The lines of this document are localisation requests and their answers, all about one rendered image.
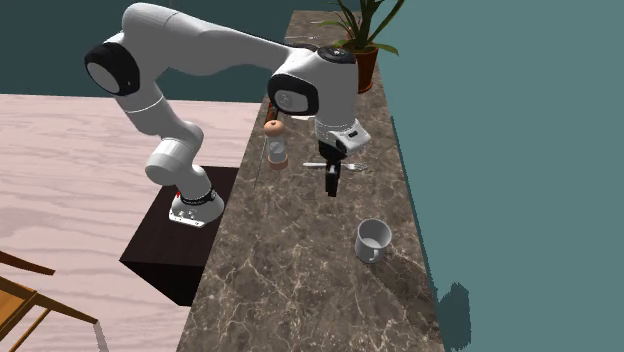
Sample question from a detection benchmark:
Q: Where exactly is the white mug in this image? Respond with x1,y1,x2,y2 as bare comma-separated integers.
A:
354,218,394,265

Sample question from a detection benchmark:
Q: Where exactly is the glass mill with wooden top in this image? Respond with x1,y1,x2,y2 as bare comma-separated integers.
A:
263,119,290,172

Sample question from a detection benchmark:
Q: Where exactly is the silver fork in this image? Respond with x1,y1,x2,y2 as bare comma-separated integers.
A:
302,161,371,174

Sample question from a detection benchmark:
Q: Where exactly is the green plant in brown pot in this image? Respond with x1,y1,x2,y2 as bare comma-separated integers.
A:
319,0,406,95

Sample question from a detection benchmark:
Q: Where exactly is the wooden chair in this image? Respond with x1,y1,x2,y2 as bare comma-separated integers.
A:
0,250,101,352

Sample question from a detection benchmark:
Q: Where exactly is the dark robot stand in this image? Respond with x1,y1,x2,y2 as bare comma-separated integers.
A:
119,165,241,308

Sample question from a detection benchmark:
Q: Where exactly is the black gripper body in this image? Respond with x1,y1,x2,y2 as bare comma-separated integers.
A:
317,139,349,170

